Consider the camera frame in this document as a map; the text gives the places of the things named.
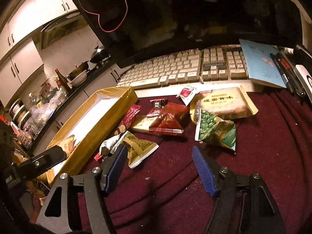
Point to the small black red candy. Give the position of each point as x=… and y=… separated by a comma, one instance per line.
x=157, y=107

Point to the golden pastry packet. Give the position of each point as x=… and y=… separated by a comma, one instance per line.
x=67, y=144

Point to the large cracker packet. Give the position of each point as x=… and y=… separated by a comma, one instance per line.
x=228, y=103

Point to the long red snack packet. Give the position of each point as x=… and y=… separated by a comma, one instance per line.
x=128, y=119

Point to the green pea snack packet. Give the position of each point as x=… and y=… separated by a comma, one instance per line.
x=215, y=131

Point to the black wok with lid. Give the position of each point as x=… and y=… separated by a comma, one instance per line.
x=99, y=54

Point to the black pen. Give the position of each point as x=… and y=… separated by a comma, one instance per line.
x=289, y=78

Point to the olive gold snack packet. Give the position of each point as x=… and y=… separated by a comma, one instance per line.
x=138, y=149

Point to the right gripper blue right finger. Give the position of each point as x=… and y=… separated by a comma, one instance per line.
x=208, y=170

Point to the small red white sachet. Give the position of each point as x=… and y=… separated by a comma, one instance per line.
x=187, y=94

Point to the white bowl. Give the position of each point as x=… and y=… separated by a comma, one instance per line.
x=79, y=79

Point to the blue notebook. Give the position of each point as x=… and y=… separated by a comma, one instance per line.
x=260, y=66

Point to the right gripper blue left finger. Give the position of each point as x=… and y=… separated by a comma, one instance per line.
x=112, y=169

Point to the range hood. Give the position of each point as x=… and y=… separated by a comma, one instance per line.
x=60, y=27

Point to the gold cardboard box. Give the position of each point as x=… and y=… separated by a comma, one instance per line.
x=90, y=124

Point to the dark glass bottle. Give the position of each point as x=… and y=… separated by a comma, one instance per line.
x=63, y=81

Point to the black computer monitor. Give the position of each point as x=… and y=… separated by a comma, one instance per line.
x=133, y=31

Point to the red triangular snack packet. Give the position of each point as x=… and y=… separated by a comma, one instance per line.
x=170, y=120

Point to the dark red table cloth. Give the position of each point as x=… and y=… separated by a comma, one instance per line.
x=164, y=194

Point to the white wrinkled snack packet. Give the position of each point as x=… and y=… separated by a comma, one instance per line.
x=106, y=147

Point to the white mechanical keyboard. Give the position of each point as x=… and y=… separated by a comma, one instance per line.
x=218, y=63

